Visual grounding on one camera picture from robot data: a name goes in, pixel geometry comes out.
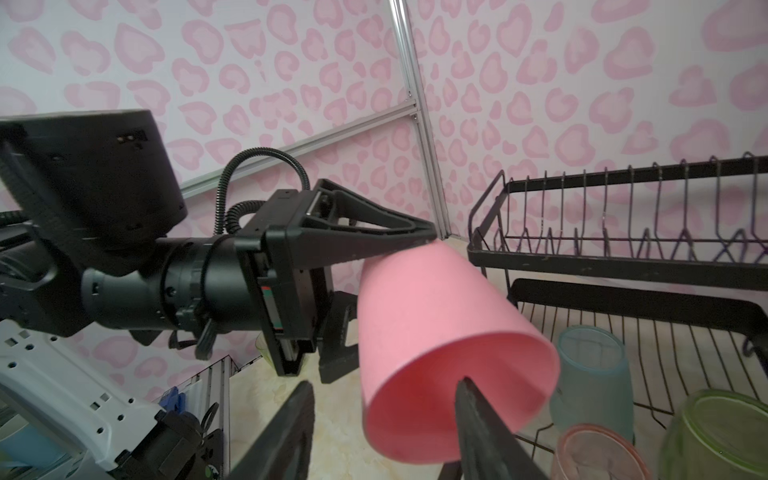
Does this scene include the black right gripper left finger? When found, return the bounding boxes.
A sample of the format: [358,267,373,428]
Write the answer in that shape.
[227,381,315,479]

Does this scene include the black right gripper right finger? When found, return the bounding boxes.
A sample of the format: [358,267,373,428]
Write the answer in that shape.
[454,377,548,480]

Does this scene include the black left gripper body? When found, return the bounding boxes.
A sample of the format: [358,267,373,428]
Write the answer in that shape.
[235,190,359,384]

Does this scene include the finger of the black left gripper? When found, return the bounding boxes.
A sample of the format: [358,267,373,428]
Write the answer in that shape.
[266,179,437,270]

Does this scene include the clear pink plastic cup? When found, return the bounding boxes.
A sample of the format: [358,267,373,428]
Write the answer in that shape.
[549,424,653,479]

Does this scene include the opaque pink cup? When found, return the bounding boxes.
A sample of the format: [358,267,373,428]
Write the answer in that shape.
[357,241,560,464]

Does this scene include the yellow-green clear cup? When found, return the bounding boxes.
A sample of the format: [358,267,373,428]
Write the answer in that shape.
[658,389,767,479]

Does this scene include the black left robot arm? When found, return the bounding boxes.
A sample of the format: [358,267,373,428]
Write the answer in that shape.
[1,110,437,479]

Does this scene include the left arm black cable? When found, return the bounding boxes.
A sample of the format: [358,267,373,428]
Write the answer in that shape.
[212,146,312,236]

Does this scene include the aluminium frame left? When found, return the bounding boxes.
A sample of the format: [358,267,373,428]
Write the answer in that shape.
[162,1,450,236]

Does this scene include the black wire dish rack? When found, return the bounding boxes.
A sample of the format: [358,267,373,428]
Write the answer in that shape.
[466,151,768,475]

